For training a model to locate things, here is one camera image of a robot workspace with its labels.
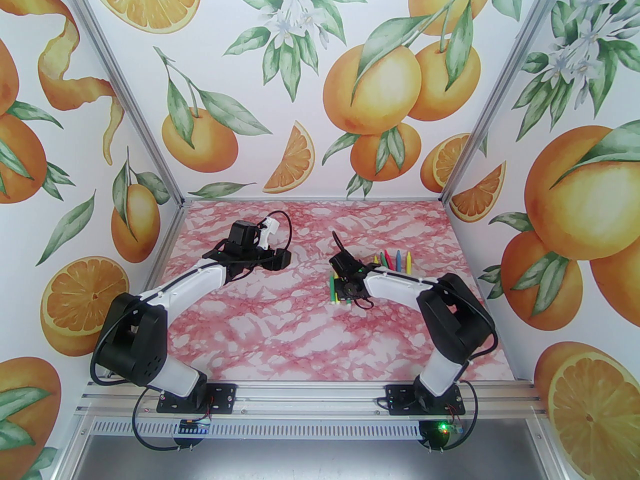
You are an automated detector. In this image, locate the pink marble pattern mat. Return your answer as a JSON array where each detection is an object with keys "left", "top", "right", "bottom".
[{"left": 124, "top": 199, "right": 518, "bottom": 382}]

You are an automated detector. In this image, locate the perforated metal strip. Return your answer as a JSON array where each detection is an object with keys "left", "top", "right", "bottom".
[{"left": 89, "top": 419, "right": 527, "bottom": 440}]

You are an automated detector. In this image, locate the blue circuit board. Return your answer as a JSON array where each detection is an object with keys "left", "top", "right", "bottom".
[{"left": 179, "top": 418, "right": 212, "bottom": 437}]

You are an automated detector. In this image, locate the aluminium back rail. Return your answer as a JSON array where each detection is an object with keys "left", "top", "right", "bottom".
[{"left": 180, "top": 195, "right": 446, "bottom": 204}]

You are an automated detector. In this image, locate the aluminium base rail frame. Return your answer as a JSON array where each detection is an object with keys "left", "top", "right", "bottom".
[{"left": 75, "top": 375, "right": 549, "bottom": 421}]

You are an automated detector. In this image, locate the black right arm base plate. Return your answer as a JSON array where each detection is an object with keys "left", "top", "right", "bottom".
[{"left": 387, "top": 385, "right": 467, "bottom": 416}]

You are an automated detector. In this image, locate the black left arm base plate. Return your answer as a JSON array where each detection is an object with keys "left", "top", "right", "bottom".
[{"left": 156, "top": 383, "right": 237, "bottom": 415}]

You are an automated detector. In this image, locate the black right base cable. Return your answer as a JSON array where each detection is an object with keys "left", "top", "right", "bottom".
[{"left": 419, "top": 387, "right": 482, "bottom": 454}]

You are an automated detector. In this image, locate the black base cable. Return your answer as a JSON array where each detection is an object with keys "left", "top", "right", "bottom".
[
  {"left": 419, "top": 387, "right": 482, "bottom": 454},
  {"left": 130, "top": 384, "right": 212, "bottom": 453}
]

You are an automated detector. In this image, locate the aluminium corner post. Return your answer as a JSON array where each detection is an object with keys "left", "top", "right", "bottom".
[
  {"left": 60, "top": 0, "right": 185, "bottom": 208},
  {"left": 440, "top": 0, "right": 576, "bottom": 206}
]

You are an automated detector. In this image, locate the black left base cable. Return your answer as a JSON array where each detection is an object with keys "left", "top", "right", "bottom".
[{"left": 130, "top": 384, "right": 212, "bottom": 453}]

